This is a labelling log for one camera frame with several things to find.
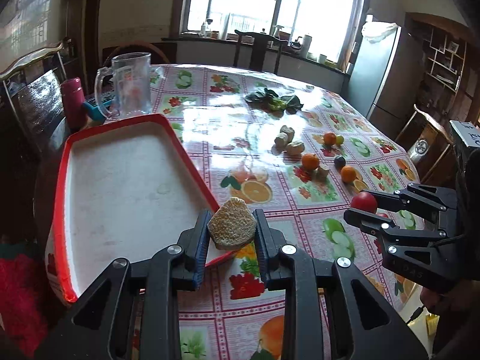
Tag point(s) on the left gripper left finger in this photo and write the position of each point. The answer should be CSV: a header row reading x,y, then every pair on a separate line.
x,y
100,324

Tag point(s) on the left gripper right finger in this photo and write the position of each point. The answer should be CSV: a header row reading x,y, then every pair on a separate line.
x,y
331,308

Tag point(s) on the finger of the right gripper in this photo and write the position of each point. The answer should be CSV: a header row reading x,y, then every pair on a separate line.
x,y
386,230
417,198

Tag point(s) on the red tomato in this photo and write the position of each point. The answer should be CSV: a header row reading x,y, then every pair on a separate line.
x,y
364,201

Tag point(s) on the orange mandarin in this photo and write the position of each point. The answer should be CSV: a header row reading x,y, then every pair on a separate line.
x,y
310,162
329,139
348,174

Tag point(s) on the small beige root piece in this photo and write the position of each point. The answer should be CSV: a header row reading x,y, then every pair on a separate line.
x,y
322,173

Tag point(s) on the small green lime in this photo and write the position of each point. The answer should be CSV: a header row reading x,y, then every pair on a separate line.
x,y
339,140

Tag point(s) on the red rimmed white tray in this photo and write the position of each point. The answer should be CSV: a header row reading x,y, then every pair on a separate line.
x,y
125,189

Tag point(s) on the right hand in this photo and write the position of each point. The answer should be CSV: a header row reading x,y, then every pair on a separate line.
x,y
465,296

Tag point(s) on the wooden chair right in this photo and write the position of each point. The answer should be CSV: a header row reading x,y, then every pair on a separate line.
x,y
430,148

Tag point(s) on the red cloth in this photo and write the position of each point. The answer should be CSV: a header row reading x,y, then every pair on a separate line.
x,y
22,298

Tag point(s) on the floral fruit tablecloth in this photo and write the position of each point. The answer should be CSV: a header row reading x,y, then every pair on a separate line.
x,y
233,316

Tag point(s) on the silver refrigerator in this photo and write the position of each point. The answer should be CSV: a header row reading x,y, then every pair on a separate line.
x,y
386,75

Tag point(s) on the green leafy vegetable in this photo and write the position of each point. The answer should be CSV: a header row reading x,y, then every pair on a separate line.
x,y
268,100

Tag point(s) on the white roll on windowsill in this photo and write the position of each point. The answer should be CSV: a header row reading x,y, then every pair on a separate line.
x,y
307,40

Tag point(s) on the dark far wooden chair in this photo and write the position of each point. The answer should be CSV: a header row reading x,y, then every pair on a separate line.
x,y
259,49

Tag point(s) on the dark wooden chair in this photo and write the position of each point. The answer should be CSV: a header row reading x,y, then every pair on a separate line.
x,y
32,84
259,49

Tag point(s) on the blue box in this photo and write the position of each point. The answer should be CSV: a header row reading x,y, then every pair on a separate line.
x,y
91,108

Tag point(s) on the magenta thermos bottle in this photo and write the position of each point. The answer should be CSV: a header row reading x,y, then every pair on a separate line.
x,y
73,98

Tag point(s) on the clear plastic pitcher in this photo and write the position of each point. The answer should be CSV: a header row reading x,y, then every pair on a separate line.
x,y
131,74

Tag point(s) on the round back wooden chair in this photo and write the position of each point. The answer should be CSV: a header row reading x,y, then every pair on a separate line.
x,y
161,52

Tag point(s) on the wooden wall shelf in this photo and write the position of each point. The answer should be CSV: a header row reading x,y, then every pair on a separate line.
x,y
450,85

